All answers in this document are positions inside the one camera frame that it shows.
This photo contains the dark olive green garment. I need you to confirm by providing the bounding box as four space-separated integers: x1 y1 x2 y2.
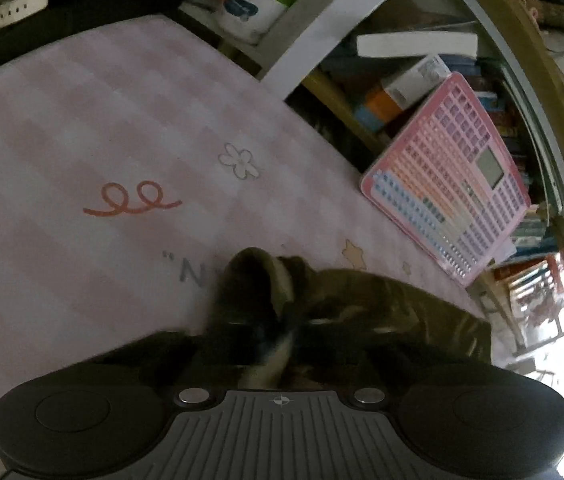
206 247 491 390

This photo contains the pink keyboard learning toy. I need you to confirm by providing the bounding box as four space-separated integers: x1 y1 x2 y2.
360 73 532 286

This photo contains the white orange box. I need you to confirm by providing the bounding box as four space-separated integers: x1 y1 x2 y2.
353 54 451 132

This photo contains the pink cartoon desk mat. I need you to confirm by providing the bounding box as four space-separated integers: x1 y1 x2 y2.
0 16 476 475

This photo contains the white green pen cup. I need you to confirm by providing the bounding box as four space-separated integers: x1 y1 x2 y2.
213 0 295 44

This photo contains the white leaning book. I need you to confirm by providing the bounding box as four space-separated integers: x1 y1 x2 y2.
355 30 478 58

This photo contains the pink flower ornament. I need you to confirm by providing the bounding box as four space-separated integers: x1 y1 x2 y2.
514 283 564 328

